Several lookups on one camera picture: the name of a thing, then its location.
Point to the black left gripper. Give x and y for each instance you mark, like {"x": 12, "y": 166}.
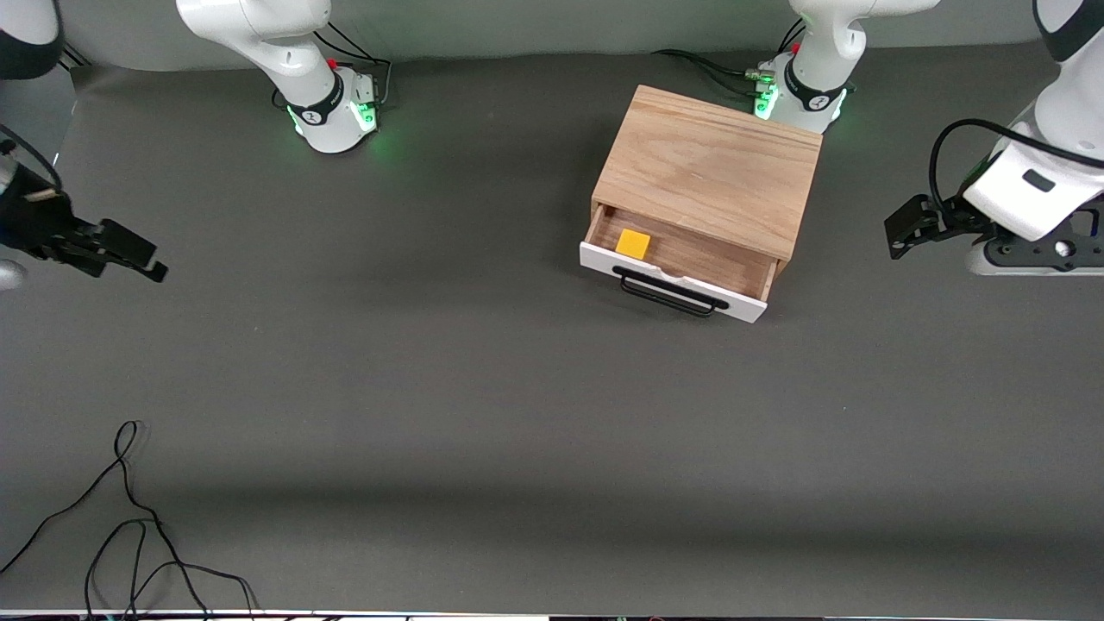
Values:
{"x": 950, "y": 216}

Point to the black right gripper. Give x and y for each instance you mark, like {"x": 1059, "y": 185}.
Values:
{"x": 33, "y": 226}

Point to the yellow wooden block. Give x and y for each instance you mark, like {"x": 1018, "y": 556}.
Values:
{"x": 633, "y": 243}

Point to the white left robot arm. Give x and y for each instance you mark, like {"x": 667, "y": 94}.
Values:
{"x": 1026, "y": 190}

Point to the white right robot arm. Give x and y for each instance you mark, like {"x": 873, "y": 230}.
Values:
{"x": 259, "y": 26}

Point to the wooden drawer cabinet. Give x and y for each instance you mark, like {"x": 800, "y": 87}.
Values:
{"x": 707, "y": 164}

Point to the aluminium frame rail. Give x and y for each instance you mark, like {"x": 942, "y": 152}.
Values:
{"x": 73, "y": 57}

